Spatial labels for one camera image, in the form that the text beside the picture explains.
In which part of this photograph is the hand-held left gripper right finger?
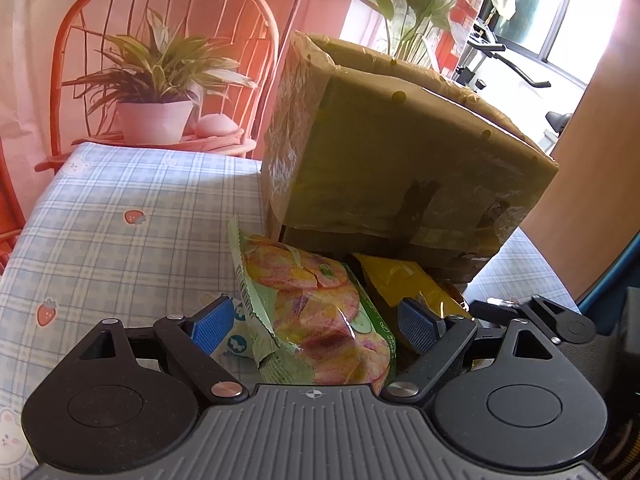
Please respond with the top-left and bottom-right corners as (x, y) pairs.
(382, 297), (553, 403)

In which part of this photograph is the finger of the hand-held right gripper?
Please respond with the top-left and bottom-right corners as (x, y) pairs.
(470, 295), (563, 343)

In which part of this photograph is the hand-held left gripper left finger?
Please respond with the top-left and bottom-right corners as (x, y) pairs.
(70, 296), (249, 405)

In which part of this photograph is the yellow snack bag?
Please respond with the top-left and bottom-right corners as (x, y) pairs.
(350, 252), (471, 333)

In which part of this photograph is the green snack bag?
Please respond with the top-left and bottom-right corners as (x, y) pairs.
(227, 215), (398, 401)

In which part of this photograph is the brown cardboard box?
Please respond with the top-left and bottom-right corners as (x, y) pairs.
(261, 30), (558, 291)

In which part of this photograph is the white packet with teal print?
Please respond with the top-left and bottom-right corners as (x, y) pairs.
(210, 305), (258, 361)

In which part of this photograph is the blue curtain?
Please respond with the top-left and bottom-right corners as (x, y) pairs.
(575, 230), (640, 341)

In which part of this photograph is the wooden panel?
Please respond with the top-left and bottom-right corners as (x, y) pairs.
(520, 0), (640, 306)

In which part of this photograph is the black exercise bike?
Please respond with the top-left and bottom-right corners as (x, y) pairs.
(452, 15), (573, 153)

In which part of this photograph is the black framed window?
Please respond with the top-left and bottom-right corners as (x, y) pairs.
(492, 0), (626, 86)

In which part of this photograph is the white round hand fan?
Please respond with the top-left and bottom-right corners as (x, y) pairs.
(489, 0), (517, 23)

